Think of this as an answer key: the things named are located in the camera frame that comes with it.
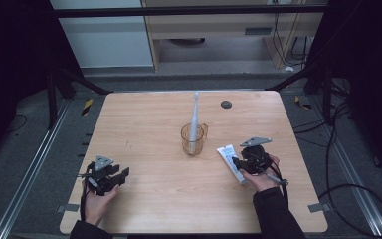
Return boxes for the white blue toothpaste tube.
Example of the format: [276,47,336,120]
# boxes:
[216,143,249,185]

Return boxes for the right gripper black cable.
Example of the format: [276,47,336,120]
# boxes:
[261,158,290,209]

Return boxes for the thin black floor cable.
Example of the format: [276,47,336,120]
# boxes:
[5,113,29,134]

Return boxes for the grey table bracket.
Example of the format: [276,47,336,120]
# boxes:
[56,203,81,214]
[307,202,332,214]

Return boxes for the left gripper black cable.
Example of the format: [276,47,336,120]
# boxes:
[80,177,90,223]

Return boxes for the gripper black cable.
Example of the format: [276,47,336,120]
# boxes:
[261,158,290,209]
[80,177,90,223]

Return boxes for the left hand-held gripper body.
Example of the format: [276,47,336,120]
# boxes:
[77,154,121,197]

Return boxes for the black hanging cables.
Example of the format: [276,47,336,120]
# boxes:
[271,12,314,68]

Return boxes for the aluminium floor rail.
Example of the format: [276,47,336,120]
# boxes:
[310,95,382,239]
[0,99,72,239]

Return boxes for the light wooden desk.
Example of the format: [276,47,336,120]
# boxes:
[140,0,330,72]

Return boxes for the black frame strut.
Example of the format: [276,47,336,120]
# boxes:
[45,65,114,131]
[264,58,334,126]

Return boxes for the amber transparent cup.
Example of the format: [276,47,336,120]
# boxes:
[180,122,210,157]

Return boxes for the person's left hand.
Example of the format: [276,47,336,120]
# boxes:
[84,180,120,227]

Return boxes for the yellow black striped tape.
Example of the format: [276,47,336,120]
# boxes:
[293,95,313,111]
[81,97,95,117]

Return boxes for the white cabinet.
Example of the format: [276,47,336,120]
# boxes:
[49,0,155,70]

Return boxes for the grey electric toothbrush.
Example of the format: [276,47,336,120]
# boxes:
[188,91,201,144]

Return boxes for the person's right hand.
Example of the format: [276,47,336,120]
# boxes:
[240,154,281,193]

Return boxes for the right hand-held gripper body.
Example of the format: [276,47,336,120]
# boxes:
[238,136,275,176]

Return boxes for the black horizontal frame bar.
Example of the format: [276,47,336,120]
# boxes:
[50,5,328,19]

